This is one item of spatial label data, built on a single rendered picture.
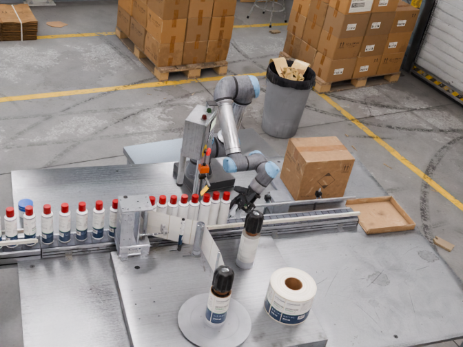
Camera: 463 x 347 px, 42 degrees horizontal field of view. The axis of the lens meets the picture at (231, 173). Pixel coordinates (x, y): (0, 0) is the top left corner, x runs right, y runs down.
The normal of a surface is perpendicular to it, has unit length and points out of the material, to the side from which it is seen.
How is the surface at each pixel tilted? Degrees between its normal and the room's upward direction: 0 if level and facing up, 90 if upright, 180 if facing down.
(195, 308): 0
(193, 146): 90
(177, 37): 92
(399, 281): 0
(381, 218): 0
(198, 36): 92
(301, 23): 89
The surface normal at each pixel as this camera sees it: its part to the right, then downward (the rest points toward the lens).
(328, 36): -0.84, 0.16
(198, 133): -0.28, 0.50
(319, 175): 0.31, 0.58
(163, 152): 0.15, -0.82
